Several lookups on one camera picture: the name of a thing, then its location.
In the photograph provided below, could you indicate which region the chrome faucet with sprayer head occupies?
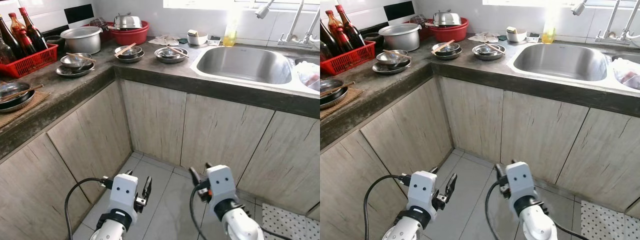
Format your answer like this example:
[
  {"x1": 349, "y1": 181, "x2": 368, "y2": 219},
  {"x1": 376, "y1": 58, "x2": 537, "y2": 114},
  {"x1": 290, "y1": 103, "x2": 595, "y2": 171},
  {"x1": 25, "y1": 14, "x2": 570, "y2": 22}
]
[
  {"x1": 571, "y1": 0, "x2": 623, "y2": 45},
  {"x1": 256, "y1": 0, "x2": 307, "y2": 49}
]

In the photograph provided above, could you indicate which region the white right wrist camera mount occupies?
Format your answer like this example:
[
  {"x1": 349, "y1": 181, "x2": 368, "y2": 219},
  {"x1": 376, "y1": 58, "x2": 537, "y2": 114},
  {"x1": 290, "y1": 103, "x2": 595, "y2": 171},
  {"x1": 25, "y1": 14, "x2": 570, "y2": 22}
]
[
  {"x1": 206, "y1": 165, "x2": 237, "y2": 204},
  {"x1": 506, "y1": 161, "x2": 536, "y2": 201}
]

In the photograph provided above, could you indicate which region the white dish cloth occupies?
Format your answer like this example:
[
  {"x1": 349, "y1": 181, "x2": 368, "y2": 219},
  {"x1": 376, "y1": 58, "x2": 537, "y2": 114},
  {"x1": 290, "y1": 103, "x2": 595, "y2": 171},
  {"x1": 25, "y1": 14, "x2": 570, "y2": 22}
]
[
  {"x1": 467, "y1": 31, "x2": 500, "y2": 44},
  {"x1": 148, "y1": 34, "x2": 181, "y2": 47}
]

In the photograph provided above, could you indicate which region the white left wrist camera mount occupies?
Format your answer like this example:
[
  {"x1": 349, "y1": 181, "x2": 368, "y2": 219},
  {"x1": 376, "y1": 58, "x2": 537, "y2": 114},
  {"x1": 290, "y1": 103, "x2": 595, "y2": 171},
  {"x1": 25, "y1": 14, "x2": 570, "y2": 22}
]
[
  {"x1": 110, "y1": 174, "x2": 139, "y2": 214},
  {"x1": 408, "y1": 171, "x2": 439, "y2": 214}
]

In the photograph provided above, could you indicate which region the yellow dish soap bottle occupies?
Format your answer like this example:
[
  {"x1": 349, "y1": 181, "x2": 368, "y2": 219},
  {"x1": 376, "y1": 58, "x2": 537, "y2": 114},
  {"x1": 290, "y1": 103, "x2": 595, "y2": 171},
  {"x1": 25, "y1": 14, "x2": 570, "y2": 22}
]
[
  {"x1": 222, "y1": 17, "x2": 238, "y2": 47},
  {"x1": 541, "y1": 15, "x2": 557, "y2": 45}
]

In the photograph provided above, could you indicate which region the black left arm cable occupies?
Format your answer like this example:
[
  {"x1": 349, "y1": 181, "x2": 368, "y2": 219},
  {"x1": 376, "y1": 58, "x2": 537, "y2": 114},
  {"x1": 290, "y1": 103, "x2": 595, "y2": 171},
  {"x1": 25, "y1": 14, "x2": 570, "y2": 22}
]
[
  {"x1": 363, "y1": 173, "x2": 411, "y2": 240},
  {"x1": 64, "y1": 176, "x2": 114, "y2": 240}
]

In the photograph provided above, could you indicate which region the brown woven mat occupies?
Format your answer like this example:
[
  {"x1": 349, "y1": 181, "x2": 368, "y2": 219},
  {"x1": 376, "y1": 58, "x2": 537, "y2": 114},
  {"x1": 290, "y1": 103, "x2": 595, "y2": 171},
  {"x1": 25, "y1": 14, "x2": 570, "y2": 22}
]
[
  {"x1": 320, "y1": 86, "x2": 365, "y2": 120},
  {"x1": 0, "y1": 82, "x2": 51, "y2": 128}
]

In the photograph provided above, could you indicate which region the translucent white plastic bag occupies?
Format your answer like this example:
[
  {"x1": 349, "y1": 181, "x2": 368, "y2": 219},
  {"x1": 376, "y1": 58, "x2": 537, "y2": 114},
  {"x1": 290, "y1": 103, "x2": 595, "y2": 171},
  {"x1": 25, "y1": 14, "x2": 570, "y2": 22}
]
[
  {"x1": 612, "y1": 56, "x2": 640, "y2": 91},
  {"x1": 296, "y1": 60, "x2": 321, "y2": 92}
]

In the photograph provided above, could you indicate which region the domed steel lid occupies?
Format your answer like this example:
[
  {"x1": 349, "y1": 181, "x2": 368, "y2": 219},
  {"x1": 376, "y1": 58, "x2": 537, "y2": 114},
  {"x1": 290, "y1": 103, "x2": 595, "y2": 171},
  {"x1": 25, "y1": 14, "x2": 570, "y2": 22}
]
[
  {"x1": 431, "y1": 10, "x2": 462, "y2": 27},
  {"x1": 112, "y1": 13, "x2": 143, "y2": 30}
]

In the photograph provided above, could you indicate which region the aluminium cooking pot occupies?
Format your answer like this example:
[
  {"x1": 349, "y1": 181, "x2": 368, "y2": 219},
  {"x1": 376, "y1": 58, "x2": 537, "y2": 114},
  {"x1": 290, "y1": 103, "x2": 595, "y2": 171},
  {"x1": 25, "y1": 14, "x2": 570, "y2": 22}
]
[
  {"x1": 60, "y1": 26, "x2": 103, "y2": 55},
  {"x1": 378, "y1": 23, "x2": 422, "y2": 52}
]

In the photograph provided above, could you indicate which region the clear glass bottle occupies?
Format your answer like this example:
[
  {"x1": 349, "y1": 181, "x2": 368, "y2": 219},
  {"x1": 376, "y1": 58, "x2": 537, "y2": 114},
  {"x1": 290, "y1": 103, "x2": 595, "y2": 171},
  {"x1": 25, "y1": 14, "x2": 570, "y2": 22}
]
[{"x1": 0, "y1": 37, "x2": 16, "y2": 65}]

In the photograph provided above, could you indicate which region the amber sauce bottle red cap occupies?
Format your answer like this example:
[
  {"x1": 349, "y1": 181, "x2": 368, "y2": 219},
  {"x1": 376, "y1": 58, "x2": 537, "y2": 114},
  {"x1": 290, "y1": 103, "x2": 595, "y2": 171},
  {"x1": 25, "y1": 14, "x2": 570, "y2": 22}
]
[
  {"x1": 9, "y1": 12, "x2": 36, "y2": 55},
  {"x1": 326, "y1": 10, "x2": 353, "y2": 51}
]

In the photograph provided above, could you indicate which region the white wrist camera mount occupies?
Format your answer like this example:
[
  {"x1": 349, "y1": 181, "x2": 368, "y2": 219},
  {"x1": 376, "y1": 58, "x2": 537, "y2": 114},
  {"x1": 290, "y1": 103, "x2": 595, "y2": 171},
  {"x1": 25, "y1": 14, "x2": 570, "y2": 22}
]
[
  {"x1": 506, "y1": 161, "x2": 536, "y2": 201},
  {"x1": 110, "y1": 174, "x2": 139, "y2": 214},
  {"x1": 408, "y1": 171, "x2": 439, "y2": 214},
  {"x1": 206, "y1": 165, "x2": 237, "y2": 204}
]

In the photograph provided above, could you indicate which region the white framed window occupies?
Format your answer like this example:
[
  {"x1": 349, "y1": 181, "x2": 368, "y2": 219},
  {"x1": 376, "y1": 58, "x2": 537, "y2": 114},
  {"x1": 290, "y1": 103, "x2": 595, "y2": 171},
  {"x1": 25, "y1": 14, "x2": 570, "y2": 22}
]
[
  {"x1": 162, "y1": 0, "x2": 321, "y2": 11},
  {"x1": 482, "y1": 0, "x2": 640, "y2": 8}
]

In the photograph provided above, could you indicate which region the stainless steel double sink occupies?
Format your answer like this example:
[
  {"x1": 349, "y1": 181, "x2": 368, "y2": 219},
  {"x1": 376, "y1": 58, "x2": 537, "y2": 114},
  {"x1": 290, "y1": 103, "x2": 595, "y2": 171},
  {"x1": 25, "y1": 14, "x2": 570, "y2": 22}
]
[
  {"x1": 507, "y1": 42, "x2": 640, "y2": 93},
  {"x1": 190, "y1": 45, "x2": 321, "y2": 98}
]

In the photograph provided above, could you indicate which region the red plastic crate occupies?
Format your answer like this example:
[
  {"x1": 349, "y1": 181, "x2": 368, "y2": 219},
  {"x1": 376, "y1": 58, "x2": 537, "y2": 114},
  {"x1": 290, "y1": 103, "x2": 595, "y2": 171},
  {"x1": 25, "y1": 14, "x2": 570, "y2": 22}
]
[
  {"x1": 320, "y1": 40, "x2": 377, "y2": 77},
  {"x1": 0, "y1": 44, "x2": 59, "y2": 79}
]

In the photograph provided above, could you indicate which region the red plastic basin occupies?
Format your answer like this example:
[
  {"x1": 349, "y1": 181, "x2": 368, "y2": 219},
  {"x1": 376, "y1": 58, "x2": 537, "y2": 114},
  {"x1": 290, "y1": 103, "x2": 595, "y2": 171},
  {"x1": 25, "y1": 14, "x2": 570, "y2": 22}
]
[
  {"x1": 427, "y1": 17, "x2": 469, "y2": 43},
  {"x1": 107, "y1": 20, "x2": 150, "y2": 46}
]

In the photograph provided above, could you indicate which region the red plastic tub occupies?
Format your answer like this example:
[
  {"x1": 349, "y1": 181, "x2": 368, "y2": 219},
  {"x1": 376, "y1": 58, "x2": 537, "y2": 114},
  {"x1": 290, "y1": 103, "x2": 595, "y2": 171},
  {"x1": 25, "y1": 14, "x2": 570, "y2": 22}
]
[
  {"x1": 82, "y1": 18, "x2": 115, "y2": 42},
  {"x1": 409, "y1": 15, "x2": 435, "y2": 41}
]

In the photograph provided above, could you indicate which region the small white bowl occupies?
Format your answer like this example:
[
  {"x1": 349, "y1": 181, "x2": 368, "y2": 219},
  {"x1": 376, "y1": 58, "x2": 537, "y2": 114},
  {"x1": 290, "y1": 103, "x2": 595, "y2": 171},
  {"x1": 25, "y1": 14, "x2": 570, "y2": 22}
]
[
  {"x1": 187, "y1": 30, "x2": 209, "y2": 47},
  {"x1": 506, "y1": 26, "x2": 528, "y2": 43}
]

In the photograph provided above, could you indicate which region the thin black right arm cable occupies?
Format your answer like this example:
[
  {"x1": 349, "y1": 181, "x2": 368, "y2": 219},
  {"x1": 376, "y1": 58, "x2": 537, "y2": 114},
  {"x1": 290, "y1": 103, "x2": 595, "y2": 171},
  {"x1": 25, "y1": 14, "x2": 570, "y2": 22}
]
[
  {"x1": 257, "y1": 227, "x2": 296, "y2": 240},
  {"x1": 550, "y1": 221, "x2": 593, "y2": 240}
]

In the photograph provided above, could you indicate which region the steel plate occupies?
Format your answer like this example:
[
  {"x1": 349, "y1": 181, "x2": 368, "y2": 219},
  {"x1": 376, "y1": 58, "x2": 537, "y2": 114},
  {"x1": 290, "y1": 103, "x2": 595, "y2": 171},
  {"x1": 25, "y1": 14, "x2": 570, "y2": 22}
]
[
  {"x1": 153, "y1": 46, "x2": 190, "y2": 64},
  {"x1": 371, "y1": 60, "x2": 412, "y2": 75},
  {"x1": 432, "y1": 47, "x2": 463, "y2": 61},
  {"x1": 114, "y1": 50, "x2": 146, "y2": 64},
  {"x1": 320, "y1": 90, "x2": 349, "y2": 111},
  {"x1": 0, "y1": 95, "x2": 37, "y2": 114},
  {"x1": 471, "y1": 43, "x2": 507, "y2": 61},
  {"x1": 55, "y1": 62, "x2": 96, "y2": 78}
]

